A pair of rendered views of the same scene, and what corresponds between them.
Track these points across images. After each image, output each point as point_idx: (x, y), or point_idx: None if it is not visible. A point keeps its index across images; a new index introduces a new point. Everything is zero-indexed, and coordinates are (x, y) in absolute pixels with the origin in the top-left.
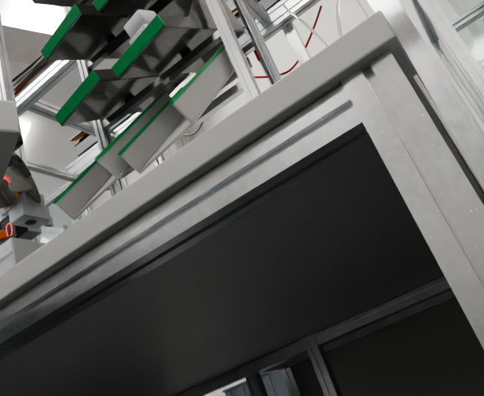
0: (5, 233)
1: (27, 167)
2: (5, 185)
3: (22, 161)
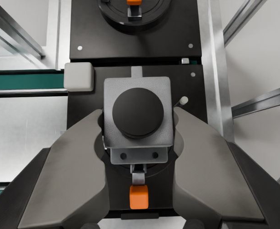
0: (147, 189)
1: (257, 165)
2: (107, 180)
3: None
